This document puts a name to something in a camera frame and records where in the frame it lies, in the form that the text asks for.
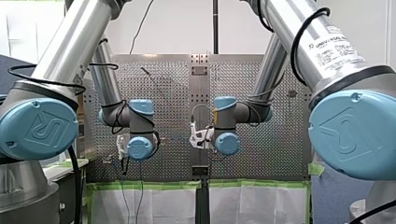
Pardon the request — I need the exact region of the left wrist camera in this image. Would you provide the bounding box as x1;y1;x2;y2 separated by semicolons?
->
116;133;126;161

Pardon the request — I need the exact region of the grey board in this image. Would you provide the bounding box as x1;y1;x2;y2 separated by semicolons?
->
311;162;375;224

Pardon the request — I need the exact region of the black upright pole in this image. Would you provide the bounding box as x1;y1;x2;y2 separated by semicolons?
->
212;0;219;56

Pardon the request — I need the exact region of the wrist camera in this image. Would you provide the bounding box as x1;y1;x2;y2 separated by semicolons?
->
189;121;216;151
116;133;126;161

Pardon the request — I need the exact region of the thin black wall cable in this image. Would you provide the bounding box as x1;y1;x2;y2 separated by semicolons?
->
128;0;155;56

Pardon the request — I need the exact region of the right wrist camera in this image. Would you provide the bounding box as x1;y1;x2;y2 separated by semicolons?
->
189;121;216;151

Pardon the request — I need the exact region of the thick black cable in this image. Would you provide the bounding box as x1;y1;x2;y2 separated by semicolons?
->
348;199;396;224
66;145;82;224

